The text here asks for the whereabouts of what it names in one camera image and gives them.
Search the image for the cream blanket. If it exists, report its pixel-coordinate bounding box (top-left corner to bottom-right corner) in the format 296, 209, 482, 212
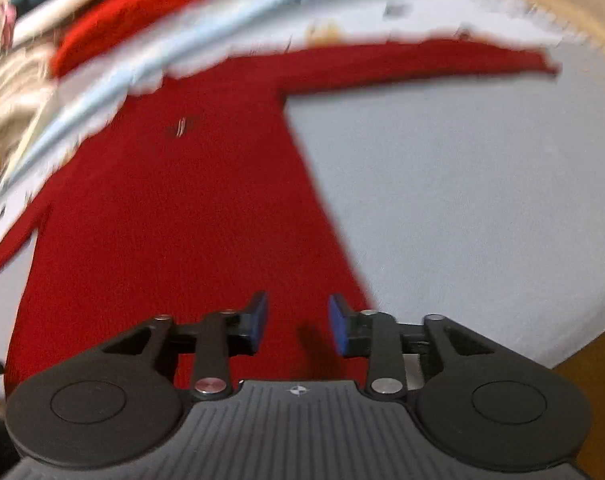
0, 42, 60, 158

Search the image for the red knit pillow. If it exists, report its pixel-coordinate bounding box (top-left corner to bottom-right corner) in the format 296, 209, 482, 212
50, 0, 212, 79

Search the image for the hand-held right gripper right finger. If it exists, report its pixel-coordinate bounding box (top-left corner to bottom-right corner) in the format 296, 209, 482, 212
328, 294, 489, 402

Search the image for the light blue quilt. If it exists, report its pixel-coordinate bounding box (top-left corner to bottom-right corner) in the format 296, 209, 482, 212
0, 0, 470, 188

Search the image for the grey bed sheet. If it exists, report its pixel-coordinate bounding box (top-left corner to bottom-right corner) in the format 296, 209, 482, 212
281, 42, 605, 378

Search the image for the red knit sweater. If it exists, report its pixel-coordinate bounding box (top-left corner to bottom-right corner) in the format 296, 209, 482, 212
0, 42, 563, 402

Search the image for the white printed sheet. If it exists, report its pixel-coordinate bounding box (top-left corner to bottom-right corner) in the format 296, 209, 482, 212
0, 0, 563, 266

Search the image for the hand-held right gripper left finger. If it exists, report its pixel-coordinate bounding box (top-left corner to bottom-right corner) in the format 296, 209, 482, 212
100, 291, 269, 402

